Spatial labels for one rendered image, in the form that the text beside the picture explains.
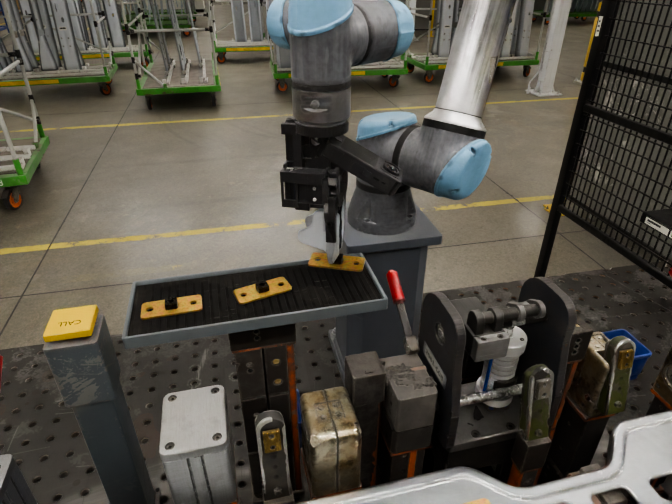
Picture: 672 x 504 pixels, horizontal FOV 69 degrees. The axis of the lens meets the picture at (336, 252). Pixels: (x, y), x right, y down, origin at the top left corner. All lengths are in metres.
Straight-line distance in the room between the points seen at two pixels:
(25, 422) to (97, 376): 0.57
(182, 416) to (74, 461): 0.59
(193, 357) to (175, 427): 0.73
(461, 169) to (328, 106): 0.34
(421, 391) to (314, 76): 0.44
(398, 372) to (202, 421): 0.28
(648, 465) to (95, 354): 0.78
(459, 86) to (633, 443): 0.61
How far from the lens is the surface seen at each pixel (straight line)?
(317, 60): 0.61
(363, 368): 0.71
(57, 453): 1.26
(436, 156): 0.90
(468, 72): 0.92
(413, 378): 0.73
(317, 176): 0.65
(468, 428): 0.84
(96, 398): 0.83
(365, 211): 1.02
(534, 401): 0.78
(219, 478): 0.67
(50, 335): 0.77
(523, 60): 8.58
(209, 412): 0.66
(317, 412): 0.68
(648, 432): 0.89
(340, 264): 0.74
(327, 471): 0.70
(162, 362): 1.37
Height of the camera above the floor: 1.59
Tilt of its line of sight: 31 degrees down
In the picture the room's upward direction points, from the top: straight up
